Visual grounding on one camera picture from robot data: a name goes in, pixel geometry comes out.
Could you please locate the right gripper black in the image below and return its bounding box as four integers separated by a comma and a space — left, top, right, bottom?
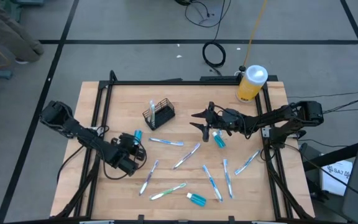
190, 101, 245, 142

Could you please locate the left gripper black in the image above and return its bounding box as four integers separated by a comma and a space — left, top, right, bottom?
112, 133, 147, 163

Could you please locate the blue white toothbrush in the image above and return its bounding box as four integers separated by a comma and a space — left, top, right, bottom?
234, 149, 262, 176
149, 137, 185, 147
149, 100, 157, 128
201, 164, 224, 203
222, 158, 235, 200

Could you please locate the purple white toothbrush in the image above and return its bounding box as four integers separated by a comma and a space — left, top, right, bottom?
138, 159, 160, 197
172, 142, 201, 170

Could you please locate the green white toothbrush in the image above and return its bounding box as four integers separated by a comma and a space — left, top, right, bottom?
149, 182, 187, 201

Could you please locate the black power strip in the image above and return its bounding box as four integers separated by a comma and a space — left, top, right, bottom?
200, 75, 239, 82

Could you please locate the yellow wipes canister white lid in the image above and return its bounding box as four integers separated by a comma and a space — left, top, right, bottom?
236, 64, 269, 103

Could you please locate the white printed paper sheet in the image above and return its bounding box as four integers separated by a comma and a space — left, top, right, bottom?
320, 160, 354, 197

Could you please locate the person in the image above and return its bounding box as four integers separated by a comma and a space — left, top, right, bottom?
0, 0, 45, 65

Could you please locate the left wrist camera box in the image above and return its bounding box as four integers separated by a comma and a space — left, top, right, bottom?
118, 157, 139, 177

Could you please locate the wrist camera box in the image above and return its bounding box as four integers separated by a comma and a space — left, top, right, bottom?
118, 157, 139, 177
221, 108, 241, 125

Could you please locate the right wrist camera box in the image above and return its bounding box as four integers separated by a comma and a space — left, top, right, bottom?
221, 108, 241, 125

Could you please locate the black wire basket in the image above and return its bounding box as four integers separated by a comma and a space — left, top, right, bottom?
142, 98, 176, 131

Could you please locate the black aluminium table frame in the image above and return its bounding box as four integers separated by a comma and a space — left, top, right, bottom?
50, 70, 315, 224

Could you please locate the coiled black floor cable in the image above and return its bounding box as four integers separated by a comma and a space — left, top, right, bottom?
201, 41, 227, 68

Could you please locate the yellow cord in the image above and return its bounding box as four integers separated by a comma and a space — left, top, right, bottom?
242, 0, 269, 68

